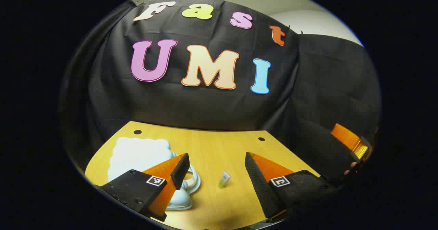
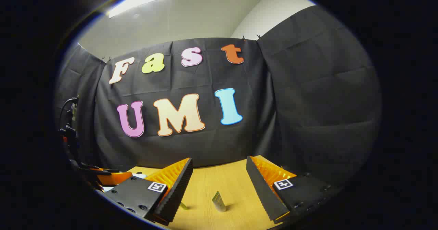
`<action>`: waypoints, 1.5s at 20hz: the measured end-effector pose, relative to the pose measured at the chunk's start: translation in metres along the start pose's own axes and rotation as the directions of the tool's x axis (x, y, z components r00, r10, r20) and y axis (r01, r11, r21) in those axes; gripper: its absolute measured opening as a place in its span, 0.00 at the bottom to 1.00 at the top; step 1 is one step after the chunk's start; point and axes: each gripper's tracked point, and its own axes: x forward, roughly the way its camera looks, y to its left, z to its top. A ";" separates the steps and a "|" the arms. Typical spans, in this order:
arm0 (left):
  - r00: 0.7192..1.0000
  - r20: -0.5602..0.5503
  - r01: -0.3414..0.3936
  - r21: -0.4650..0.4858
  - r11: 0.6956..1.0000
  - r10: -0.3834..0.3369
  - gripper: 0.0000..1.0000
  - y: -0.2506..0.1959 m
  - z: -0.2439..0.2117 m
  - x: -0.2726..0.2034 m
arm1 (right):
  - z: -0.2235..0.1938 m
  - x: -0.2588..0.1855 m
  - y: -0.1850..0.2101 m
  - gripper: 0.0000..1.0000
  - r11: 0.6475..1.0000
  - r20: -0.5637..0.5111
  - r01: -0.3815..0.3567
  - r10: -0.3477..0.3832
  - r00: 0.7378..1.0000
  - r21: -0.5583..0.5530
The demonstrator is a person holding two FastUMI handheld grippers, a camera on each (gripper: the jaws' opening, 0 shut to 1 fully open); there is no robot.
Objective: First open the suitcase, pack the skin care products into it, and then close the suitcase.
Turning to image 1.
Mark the black backdrop cloth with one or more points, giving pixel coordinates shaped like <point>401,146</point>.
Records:
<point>212,106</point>

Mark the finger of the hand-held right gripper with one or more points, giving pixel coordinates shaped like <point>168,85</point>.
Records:
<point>347,137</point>

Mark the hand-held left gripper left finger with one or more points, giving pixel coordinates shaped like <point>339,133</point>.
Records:
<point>137,187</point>

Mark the green skincare tube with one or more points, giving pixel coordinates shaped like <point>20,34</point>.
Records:
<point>224,181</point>

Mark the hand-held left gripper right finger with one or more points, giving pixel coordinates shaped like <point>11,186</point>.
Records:
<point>263,189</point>

